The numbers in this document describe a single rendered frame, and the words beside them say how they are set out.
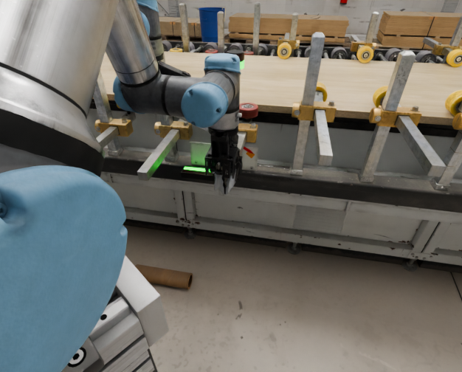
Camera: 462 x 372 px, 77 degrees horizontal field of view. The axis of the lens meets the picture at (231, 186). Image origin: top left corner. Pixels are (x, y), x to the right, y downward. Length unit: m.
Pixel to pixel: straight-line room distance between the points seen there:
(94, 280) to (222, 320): 1.34
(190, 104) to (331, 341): 1.25
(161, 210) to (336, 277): 1.05
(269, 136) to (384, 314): 1.01
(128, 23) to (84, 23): 0.32
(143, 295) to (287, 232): 1.30
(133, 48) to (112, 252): 0.40
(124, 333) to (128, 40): 0.41
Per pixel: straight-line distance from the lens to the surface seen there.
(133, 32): 0.52
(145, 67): 0.55
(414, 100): 1.42
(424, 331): 1.72
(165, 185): 1.32
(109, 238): 0.17
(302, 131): 1.03
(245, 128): 1.04
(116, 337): 0.40
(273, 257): 1.72
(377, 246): 1.73
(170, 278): 1.56
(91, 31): 0.19
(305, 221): 1.60
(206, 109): 0.52
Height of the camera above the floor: 1.32
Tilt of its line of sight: 37 degrees down
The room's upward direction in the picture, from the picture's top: straight up
